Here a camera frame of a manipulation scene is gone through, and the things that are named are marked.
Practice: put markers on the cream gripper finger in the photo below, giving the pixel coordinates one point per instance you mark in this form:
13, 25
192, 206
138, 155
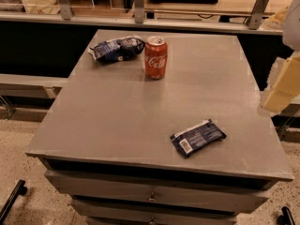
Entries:
283, 84

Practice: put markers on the blue rxbar blueberry wrapper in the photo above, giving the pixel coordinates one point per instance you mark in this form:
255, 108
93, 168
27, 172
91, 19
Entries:
192, 139

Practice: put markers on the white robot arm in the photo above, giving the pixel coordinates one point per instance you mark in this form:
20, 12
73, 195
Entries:
291, 27

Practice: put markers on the red coke can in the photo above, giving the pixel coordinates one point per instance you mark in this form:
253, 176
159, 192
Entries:
155, 57

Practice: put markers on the top grey drawer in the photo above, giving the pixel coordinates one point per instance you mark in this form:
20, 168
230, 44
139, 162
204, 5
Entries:
228, 199

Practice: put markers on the grey drawer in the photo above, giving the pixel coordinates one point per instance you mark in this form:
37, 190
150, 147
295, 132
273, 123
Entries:
148, 214
228, 199

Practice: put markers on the black bar right floor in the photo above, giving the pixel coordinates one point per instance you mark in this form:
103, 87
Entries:
286, 218

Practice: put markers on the black bar floor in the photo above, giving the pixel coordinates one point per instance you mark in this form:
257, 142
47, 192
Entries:
19, 190
286, 218

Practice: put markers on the blue chip bag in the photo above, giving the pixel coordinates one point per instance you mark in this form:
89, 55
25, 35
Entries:
117, 50

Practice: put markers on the grey cabinet with drawers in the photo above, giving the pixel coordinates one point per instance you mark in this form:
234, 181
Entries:
111, 119

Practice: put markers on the grey bench left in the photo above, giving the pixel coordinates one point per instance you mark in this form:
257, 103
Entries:
30, 86

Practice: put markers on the black bar left floor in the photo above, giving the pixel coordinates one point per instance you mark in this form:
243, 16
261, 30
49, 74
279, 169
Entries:
19, 190

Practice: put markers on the middle metal bracket post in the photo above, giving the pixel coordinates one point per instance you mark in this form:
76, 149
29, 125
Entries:
139, 11

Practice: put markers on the left metal bracket post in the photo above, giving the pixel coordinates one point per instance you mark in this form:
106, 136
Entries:
66, 10

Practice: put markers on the grey metal rail counter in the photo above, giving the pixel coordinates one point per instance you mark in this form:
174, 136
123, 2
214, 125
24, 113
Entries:
170, 25

